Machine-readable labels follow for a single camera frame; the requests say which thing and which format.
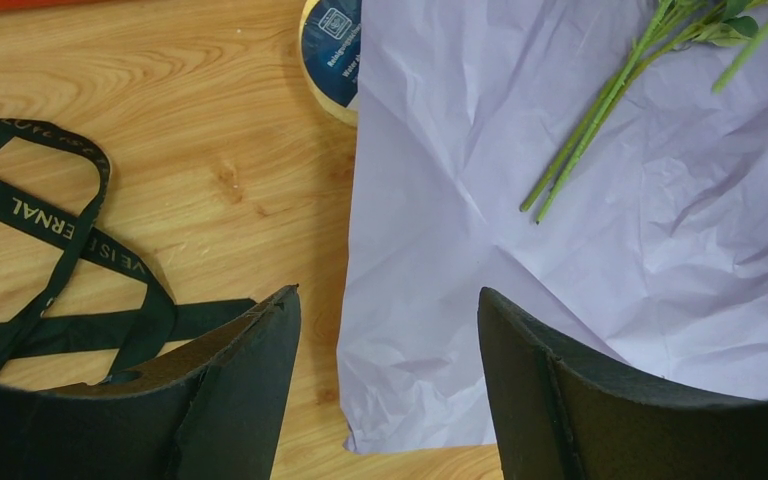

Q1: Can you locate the yellow artificial flower bunch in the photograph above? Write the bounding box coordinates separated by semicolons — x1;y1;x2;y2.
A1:
519;0;768;224

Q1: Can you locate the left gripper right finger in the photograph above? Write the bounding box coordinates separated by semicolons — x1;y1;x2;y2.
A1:
477;287;768;479

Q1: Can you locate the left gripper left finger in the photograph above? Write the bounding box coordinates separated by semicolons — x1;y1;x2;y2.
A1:
0;285;301;479

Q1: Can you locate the masking tape roll blue label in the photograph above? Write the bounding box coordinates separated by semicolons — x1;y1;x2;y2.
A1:
298;0;362;127

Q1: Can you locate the red plastic shopping basket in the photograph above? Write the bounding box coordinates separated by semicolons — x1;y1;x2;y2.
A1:
0;0;93;12

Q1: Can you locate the pink purple wrapping paper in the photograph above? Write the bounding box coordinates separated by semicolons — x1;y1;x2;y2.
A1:
337;1;768;454

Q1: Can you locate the pink artificial flower stem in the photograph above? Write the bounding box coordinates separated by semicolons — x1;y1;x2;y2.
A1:
711;1;768;94

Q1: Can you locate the black printed ribbon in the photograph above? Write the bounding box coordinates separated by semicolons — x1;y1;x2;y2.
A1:
0;118;256;376

